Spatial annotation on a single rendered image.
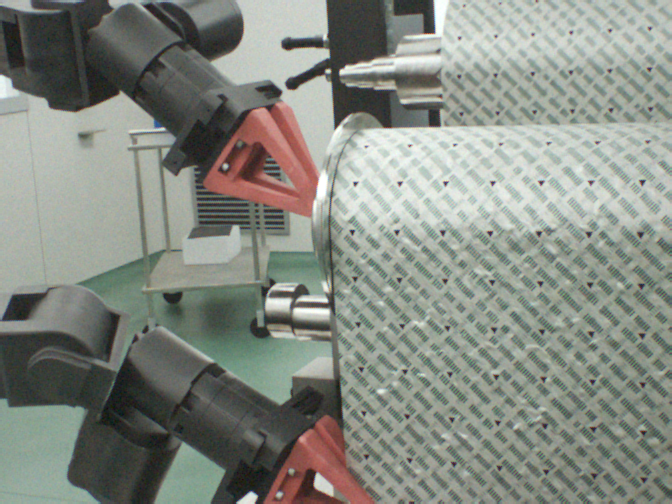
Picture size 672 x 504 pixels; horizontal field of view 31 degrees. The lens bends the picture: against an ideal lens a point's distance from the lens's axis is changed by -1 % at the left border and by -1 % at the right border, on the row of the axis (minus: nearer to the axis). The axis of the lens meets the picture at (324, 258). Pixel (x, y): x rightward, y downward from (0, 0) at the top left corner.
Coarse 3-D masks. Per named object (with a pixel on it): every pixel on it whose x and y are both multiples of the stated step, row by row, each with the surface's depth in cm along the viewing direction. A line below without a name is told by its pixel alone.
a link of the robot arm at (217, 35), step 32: (32, 0) 90; (64, 0) 88; (96, 0) 89; (128, 0) 93; (160, 0) 96; (192, 0) 91; (224, 0) 93; (192, 32) 90; (224, 32) 93; (96, 96) 91
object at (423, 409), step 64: (384, 384) 77; (448, 384) 76; (512, 384) 74; (576, 384) 72; (640, 384) 71; (384, 448) 78; (448, 448) 76; (512, 448) 75; (576, 448) 73; (640, 448) 72
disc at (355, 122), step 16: (336, 128) 79; (352, 128) 80; (368, 128) 82; (336, 144) 77; (336, 160) 77; (320, 176) 76; (320, 192) 76; (320, 208) 76; (320, 224) 76; (320, 240) 76; (320, 256) 76; (320, 272) 77
